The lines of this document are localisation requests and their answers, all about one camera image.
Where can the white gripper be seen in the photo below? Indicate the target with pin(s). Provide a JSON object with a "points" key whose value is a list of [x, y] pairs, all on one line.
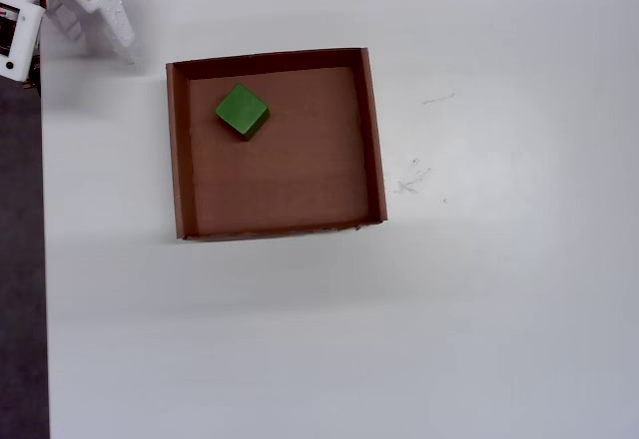
{"points": [[113, 15]]}

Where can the green cube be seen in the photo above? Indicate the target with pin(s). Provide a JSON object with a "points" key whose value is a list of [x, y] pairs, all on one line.
{"points": [[241, 109]]}

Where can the brown cardboard box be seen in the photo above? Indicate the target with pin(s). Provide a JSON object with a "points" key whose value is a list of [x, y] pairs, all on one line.
{"points": [[279, 169]]}

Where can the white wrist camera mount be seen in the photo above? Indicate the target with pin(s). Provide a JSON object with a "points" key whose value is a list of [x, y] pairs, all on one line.
{"points": [[25, 35]]}

